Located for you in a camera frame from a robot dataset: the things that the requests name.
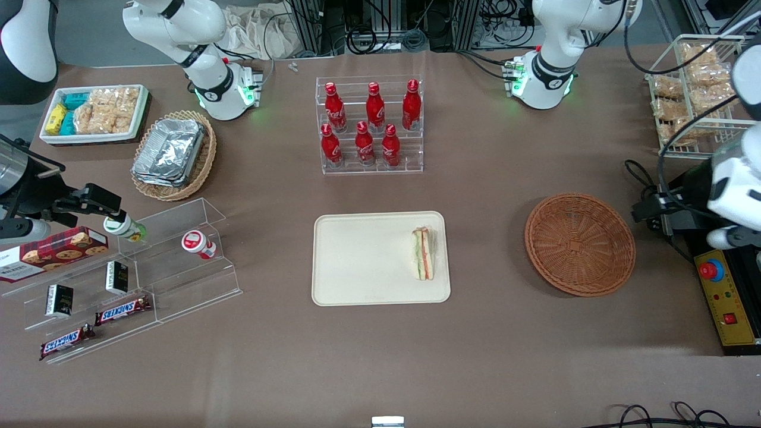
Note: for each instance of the yellow emergency stop control box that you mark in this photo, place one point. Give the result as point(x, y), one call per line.
point(734, 297)

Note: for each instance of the red white yogurt bottle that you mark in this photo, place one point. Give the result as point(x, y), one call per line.
point(196, 242)

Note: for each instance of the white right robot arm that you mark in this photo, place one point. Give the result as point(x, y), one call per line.
point(215, 89)

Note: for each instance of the snickers chocolate bar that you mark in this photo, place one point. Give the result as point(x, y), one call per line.
point(122, 310)
point(64, 342)

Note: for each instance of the stack of foil trays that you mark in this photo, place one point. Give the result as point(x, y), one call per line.
point(169, 151)

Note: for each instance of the beige plastic tray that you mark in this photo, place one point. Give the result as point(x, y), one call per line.
point(362, 258)

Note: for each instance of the yellow snack packet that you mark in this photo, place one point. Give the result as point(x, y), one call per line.
point(56, 119)

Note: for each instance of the brown wicker basket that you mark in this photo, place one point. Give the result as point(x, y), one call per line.
point(579, 244)

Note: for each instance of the white rectangular snack bin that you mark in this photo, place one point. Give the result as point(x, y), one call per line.
point(95, 138)

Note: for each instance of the beige cloth bag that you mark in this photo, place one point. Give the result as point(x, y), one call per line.
point(258, 32)

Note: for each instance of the red cola bottle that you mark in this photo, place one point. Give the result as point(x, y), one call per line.
point(365, 145)
point(390, 148)
point(411, 107)
point(375, 110)
point(331, 148)
point(336, 110)

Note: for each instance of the small black box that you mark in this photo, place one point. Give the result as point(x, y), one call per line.
point(59, 300)
point(117, 277)

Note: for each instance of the triangular sandwich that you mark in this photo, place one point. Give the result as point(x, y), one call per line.
point(423, 255)

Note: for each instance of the clear acrylic step display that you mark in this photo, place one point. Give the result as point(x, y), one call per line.
point(178, 285)
point(35, 309)

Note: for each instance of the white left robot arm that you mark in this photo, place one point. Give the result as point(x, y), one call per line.
point(550, 80)

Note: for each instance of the green white drink bottle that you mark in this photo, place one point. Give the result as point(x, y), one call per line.
point(122, 227)

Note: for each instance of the clear rice cracker bag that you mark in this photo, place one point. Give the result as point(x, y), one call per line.
point(107, 110)

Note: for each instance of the silver metal bracket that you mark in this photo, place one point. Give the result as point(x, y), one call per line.
point(387, 422)

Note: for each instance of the teal snack packet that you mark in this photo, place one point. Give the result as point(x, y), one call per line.
point(76, 100)
point(68, 123)

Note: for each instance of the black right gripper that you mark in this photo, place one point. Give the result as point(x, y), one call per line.
point(37, 191)

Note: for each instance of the light oval wicker basket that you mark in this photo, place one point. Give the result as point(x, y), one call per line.
point(205, 160)

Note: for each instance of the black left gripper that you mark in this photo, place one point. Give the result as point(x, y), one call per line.
point(689, 191)

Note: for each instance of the clear bag of crackers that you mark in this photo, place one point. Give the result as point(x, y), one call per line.
point(675, 134)
point(667, 110)
point(710, 89)
point(701, 56)
point(668, 88)

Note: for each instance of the aluminium profile frame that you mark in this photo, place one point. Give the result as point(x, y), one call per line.
point(309, 27)
point(467, 24)

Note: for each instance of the clear acrylic bottle rack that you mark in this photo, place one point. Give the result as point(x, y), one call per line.
point(410, 148)

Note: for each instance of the red tartan cookie box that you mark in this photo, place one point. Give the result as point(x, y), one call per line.
point(53, 252)

